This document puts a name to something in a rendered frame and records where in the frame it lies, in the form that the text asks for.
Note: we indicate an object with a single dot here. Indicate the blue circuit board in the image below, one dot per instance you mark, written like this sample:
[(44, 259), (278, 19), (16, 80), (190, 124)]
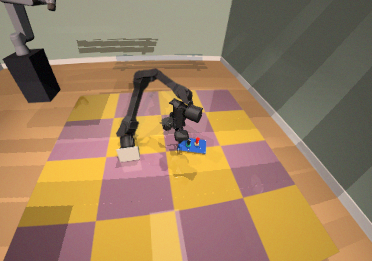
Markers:
[(193, 145)]

